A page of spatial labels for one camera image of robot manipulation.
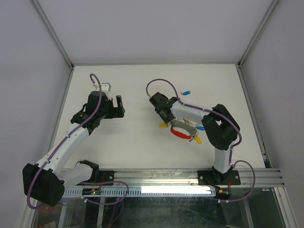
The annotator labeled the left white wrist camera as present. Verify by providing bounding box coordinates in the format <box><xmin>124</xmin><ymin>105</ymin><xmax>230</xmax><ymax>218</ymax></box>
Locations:
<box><xmin>93</xmin><ymin>82</ymin><xmax>112</xmax><ymax>99</ymax></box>

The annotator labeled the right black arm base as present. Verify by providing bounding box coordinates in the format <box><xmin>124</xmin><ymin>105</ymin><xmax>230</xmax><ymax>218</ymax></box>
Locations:
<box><xmin>197</xmin><ymin>167</ymin><xmax>241</xmax><ymax>187</ymax></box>

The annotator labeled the white slotted cable duct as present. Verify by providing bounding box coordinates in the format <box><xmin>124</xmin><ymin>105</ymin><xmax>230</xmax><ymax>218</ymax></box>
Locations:
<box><xmin>63</xmin><ymin>185</ymin><xmax>216</xmax><ymax>198</ymax></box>

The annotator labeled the yellow key tag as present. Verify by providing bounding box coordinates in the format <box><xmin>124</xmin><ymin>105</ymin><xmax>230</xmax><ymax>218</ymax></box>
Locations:
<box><xmin>159</xmin><ymin>123</ymin><xmax>168</xmax><ymax>128</ymax></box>

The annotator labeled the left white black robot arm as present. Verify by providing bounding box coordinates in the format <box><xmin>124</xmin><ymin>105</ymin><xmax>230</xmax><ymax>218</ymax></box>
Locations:
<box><xmin>22</xmin><ymin>91</ymin><xmax>125</xmax><ymax>209</ymax></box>

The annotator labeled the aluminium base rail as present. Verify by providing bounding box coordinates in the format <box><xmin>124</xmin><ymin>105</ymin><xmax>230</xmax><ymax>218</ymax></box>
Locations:
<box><xmin>105</xmin><ymin>168</ymin><xmax>285</xmax><ymax>188</ymax></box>

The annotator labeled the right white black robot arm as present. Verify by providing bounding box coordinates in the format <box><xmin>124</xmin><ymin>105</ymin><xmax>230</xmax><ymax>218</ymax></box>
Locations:
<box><xmin>149</xmin><ymin>92</ymin><xmax>242</xmax><ymax>184</ymax></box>

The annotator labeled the red silver carabiner keyring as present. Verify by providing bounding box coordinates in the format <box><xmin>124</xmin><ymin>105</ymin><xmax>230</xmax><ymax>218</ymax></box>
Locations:
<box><xmin>170</xmin><ymin>118</ymin><xmax>198</xmax><ymax>141</ymax></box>

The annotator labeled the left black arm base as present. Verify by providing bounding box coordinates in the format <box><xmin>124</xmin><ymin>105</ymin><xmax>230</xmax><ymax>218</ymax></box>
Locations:
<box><xmin>77</xmin><ymin>160</ymin><xmax>115</xmax><ymax>183</ymax></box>

